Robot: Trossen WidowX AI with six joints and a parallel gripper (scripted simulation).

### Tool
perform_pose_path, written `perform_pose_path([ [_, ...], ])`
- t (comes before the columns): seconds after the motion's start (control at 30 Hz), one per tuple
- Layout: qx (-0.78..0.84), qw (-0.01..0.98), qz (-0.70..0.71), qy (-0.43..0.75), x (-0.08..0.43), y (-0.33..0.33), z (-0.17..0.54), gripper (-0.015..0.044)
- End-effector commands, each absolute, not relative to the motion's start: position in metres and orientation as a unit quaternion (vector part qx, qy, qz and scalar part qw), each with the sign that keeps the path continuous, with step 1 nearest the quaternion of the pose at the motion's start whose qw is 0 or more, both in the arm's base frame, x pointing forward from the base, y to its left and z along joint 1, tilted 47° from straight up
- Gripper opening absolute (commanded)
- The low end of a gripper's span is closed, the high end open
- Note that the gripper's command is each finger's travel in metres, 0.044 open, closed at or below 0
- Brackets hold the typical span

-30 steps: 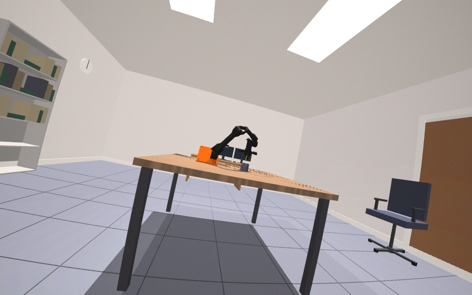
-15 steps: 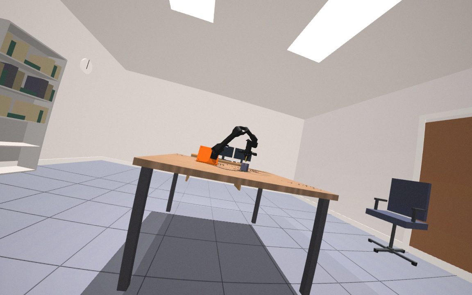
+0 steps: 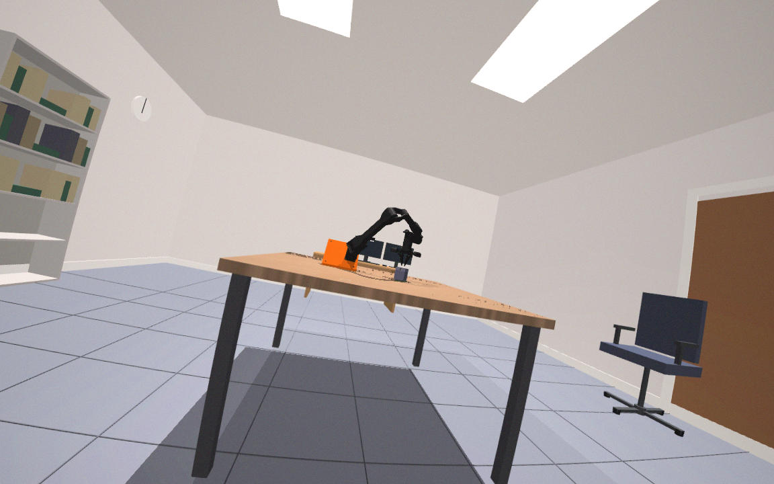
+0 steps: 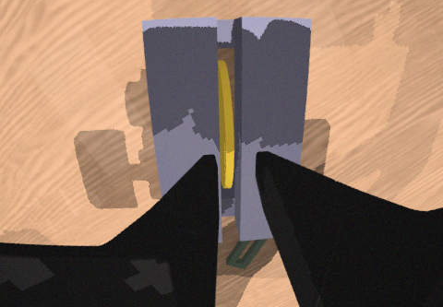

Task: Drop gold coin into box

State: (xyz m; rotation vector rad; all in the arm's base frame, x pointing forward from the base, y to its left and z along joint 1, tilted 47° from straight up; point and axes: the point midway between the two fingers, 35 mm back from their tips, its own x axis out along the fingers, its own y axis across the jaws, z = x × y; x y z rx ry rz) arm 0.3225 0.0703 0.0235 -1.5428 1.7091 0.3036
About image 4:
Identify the dark grey box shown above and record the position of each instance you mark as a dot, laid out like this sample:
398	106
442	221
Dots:
226	39

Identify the gold coin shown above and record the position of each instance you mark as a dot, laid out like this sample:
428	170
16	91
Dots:
225	125

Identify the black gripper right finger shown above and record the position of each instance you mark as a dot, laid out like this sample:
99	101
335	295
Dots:
345	248

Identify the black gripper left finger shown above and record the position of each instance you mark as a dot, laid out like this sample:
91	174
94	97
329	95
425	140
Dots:
166	258

